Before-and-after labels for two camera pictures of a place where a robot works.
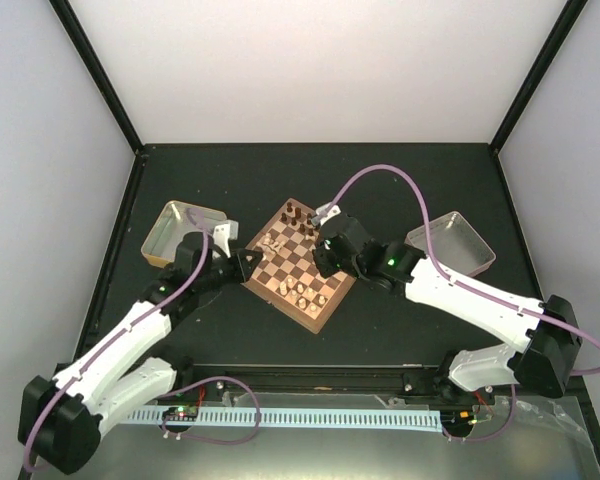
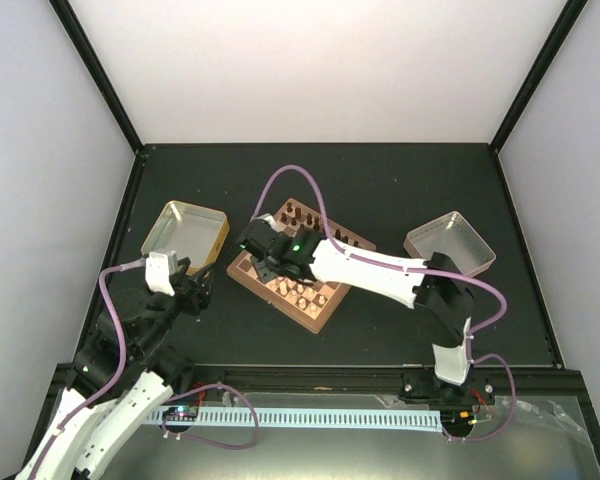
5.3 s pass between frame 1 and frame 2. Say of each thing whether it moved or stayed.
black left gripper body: moved
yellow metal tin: stayed
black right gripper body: moved
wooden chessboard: stayed
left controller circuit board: stayed
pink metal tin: stayed
